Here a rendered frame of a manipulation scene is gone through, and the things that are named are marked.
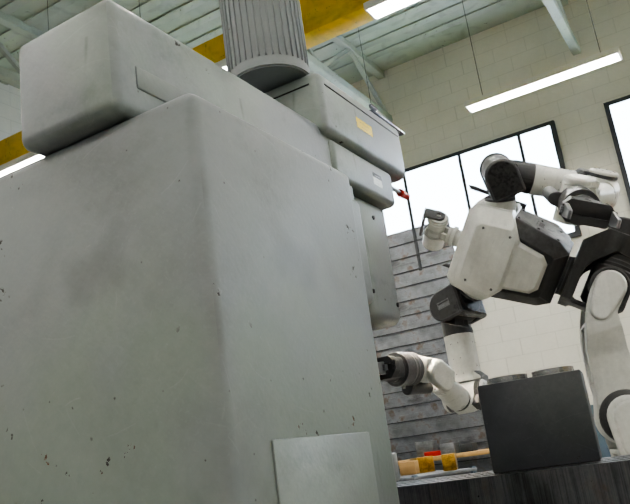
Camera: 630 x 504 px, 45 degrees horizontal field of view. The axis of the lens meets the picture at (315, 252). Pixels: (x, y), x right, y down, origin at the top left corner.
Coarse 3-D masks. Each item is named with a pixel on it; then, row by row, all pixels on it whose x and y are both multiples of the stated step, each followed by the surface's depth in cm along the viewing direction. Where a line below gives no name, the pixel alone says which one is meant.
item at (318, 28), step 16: (304, 0) 694; (320, 0) 684; (336, 0) 675; (352, 0) 666; (368, 0) 657; (304, 16) 690; (320, 16) 681; (336, 16) 672; (352, 16) 670; (368, 16) 673; (304, 32) 687; (320, 32) 688; (336, 32) 691; (192, 48) 756; (208, 48) 745; (0, 144) 891; (16, 144) 875; (0, 160) 886
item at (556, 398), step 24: (504, 384) 163; (528, 384) 161; (552, 384) 159; (576, 384) 157; (504, 408) 162; (528, 408) 160; (552, 408) 158; (576, 408) 156; (504, 432) 161; (528, 432) 159; (552, 432) 157; (576, 432) 156; (504, 456) 160; (528, 456) 158; (552, 456) 156; (576, 456) 155; (600, 456) 154
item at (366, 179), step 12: (336, 144) 177; (336, 156) 175; (348, 156) 181; (336, 168) 174; (348, 168) 179; (360, 168) 185; (372, 168) 192; (360, 180) 183; (372, 180) 190; (384, 180) 197; (360, 192) 185; (372, 192) 189; (384, 192) 195; (372, 204) 195; (384, 204) 197
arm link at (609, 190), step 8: (592, 176) 209; (600, 184) 201; (608, 184) 204; (616, 184) 207; (600, 192) 196; (608, 192) 200; (616, 192) 205; (600, 200) 196; (608, 200) 200; (616, 200) 206
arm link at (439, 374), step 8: (432, 360) 199; (440, 360) 199; (432, 368) 197; (440, 368) 199; (448, 368) 201; (432, 376) 197; (440, 376) 199; (448, 376) 201; (440, 384) 199; (448, 384) 202; (440, 392) 204
